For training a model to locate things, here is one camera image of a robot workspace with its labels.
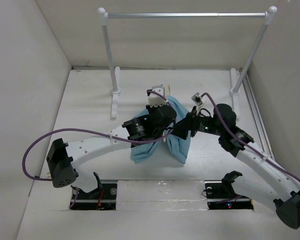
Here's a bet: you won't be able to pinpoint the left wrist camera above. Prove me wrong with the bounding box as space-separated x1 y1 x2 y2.
146 84 167 109

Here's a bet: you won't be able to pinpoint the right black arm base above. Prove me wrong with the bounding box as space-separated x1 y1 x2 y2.
201 181 254 210

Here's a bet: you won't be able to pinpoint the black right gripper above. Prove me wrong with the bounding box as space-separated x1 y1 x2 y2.
168 105 224 140

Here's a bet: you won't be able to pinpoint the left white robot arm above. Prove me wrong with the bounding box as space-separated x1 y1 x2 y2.
46 105 177 199

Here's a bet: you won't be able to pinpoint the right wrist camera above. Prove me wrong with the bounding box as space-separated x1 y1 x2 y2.
191 92 206 106

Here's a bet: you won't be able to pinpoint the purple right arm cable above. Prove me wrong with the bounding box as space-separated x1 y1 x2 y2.
201 92 300 228

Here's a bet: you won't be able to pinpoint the light blue trousers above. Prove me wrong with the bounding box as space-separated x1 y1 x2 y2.
130 95 191 164

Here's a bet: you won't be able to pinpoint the white clothes rack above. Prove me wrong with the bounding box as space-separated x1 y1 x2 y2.
96 6 278 120

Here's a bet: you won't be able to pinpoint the cream plastic hanger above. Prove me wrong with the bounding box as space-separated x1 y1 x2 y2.
162 83 173 145

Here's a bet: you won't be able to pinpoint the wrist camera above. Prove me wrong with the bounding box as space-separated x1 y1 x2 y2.
191 92 206 106
146 84 167 109

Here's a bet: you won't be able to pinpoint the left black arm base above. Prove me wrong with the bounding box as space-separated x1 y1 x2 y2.
69 181 118 211

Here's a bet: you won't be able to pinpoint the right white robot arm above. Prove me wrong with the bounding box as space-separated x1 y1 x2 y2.
172 103 300 229

